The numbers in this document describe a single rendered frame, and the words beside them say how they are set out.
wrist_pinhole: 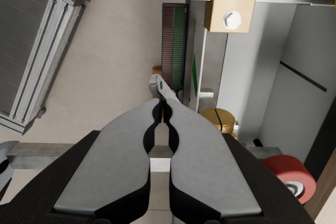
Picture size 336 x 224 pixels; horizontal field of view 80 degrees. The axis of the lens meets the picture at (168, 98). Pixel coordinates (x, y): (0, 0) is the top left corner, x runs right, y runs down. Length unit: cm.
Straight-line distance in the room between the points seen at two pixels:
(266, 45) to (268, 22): 5
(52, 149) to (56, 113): 110
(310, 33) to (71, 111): 128
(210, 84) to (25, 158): 35
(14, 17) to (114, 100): 62
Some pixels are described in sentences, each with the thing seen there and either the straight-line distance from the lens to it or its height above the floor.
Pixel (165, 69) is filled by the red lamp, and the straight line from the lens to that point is 42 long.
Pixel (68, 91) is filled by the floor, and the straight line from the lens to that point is 136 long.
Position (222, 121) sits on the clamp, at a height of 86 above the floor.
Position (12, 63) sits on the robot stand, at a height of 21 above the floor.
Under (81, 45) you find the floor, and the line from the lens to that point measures 122.
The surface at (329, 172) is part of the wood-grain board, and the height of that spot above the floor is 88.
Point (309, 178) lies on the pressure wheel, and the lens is 34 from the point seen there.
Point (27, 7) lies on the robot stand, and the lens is 105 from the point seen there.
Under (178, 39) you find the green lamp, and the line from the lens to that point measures 40.
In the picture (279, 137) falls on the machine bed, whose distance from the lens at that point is 56.
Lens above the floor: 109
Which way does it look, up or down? 62 degrees down
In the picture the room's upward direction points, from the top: 180 degrees clockwise
